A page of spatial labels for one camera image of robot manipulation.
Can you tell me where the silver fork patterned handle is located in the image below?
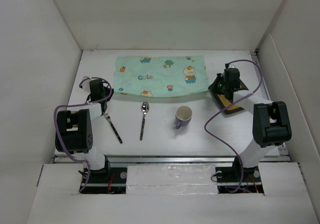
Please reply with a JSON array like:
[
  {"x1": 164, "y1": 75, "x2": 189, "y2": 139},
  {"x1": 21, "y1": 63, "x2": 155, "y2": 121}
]
[{"x1": 103, "y1": 111, "x2": 123, "y2": 144}]

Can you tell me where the purple mug white inside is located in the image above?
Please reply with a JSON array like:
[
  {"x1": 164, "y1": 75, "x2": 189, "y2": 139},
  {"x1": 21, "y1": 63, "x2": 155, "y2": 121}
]
[{"x1": 175, "y1": 106, "x2": 193, "y2": 130}]

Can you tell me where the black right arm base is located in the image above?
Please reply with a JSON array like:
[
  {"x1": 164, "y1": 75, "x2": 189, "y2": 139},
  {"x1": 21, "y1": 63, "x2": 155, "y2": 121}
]
[{"x1": 211, "y1": 167, "x2": 264, "y2": 194}]

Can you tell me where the silver spoon patterned handle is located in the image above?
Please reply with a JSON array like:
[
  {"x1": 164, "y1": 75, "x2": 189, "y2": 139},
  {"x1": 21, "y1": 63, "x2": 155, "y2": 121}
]
[{"x1": 139, "y1": 101, "x2": 150, "y2": 141}]

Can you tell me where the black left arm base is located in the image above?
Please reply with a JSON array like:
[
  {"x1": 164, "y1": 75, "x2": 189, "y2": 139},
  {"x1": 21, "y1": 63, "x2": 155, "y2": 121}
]
[{"x1": 80, "y1": 167, "x2": 127, "y2": 195}]

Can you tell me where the green cartoon print cloth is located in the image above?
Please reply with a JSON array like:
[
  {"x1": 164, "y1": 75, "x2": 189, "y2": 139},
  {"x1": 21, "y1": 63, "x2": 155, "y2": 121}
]
[{"x1": 112, "y1": 55, "x2": 209, "y2": 98}]

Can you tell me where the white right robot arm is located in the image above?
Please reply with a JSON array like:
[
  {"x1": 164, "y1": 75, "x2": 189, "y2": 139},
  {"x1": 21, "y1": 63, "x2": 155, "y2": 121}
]
[{"x1": 208, "y1": 67, "x2": 292, "y2": 181}]

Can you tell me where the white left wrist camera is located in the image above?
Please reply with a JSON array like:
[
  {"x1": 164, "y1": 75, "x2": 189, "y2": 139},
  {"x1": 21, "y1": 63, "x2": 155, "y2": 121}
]
[{"x1": 79, "y1": 76, "x2": 92, "y2": 93}]

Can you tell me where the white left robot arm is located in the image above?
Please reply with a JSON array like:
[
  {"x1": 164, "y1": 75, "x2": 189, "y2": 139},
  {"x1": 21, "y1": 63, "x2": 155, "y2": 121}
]
[{"x1": 53, "y1": 77, "x2": 114, "y2": 183}]

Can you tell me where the aluminium front rail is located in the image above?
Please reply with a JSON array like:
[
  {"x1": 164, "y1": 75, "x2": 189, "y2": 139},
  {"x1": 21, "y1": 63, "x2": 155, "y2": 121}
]
[{"x1": 51, "y1": 155, "x2": 291, "y2": 163}]

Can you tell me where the square black amber plate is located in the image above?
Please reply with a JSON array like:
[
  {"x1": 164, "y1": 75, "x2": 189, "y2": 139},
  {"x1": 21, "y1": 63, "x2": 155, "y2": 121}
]
[{"x1": 209, "y1": 79, "x2": 248, "y2": 109}]

